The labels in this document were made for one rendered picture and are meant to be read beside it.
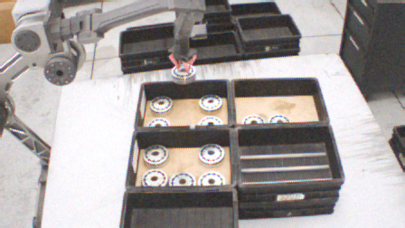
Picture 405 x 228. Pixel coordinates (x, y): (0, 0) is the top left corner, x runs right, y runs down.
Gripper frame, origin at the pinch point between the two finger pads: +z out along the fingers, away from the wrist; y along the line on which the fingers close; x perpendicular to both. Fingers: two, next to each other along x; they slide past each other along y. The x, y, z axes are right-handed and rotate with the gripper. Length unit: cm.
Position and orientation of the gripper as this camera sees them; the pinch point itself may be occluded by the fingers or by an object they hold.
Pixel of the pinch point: (183, 68)
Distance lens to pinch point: 182.3
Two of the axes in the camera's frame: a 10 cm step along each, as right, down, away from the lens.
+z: 0.2, 7.5, 6.7
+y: -8.0, -3.8, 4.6
